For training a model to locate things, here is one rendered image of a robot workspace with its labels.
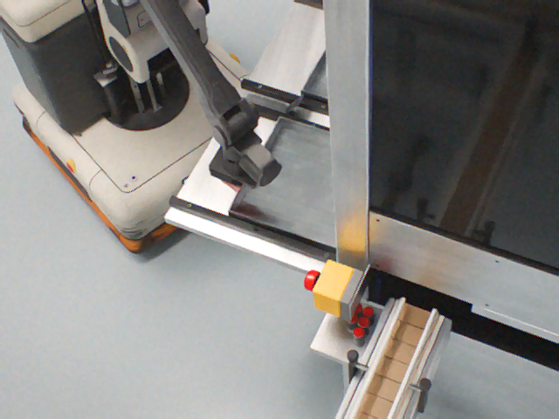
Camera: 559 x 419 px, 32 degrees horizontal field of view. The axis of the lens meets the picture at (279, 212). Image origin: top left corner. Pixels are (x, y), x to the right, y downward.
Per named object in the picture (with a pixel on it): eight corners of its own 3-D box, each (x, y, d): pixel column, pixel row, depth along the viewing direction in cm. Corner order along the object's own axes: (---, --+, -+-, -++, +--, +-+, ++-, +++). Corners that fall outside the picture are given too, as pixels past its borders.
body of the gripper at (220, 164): (253, 191, 194) (253, 171, 188) (207, 172, 196) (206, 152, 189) (267, 166, 197) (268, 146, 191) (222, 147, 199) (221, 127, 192)
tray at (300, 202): (428, 171, 205) (429, 161, 202) (383, 273, 193) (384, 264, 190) (280, 126, 215) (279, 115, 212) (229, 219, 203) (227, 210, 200)
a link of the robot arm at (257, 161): (246, 96, 181) (210, 123, 179) (287, 136, 177) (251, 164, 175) (251, 129, 192) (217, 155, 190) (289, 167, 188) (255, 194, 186)
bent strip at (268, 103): (306, 111, 216) (304, 93, 211) (300, 120, 215) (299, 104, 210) (248, 92, 220) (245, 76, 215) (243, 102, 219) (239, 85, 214)
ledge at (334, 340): (403, 320, 190) (403, 316, 188) (377, 378, 184) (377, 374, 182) (336, 296, 193) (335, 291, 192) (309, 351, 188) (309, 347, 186)
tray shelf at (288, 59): (493, 48, 224) (494, 43, 222) (377, 301, 192) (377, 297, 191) (301, -6, 238) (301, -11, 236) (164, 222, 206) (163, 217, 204)
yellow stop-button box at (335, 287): (364, 290, 183) (364, 271, 177) (349, 322, 179) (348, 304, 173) (327, 276, 185) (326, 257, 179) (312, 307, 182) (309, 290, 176)
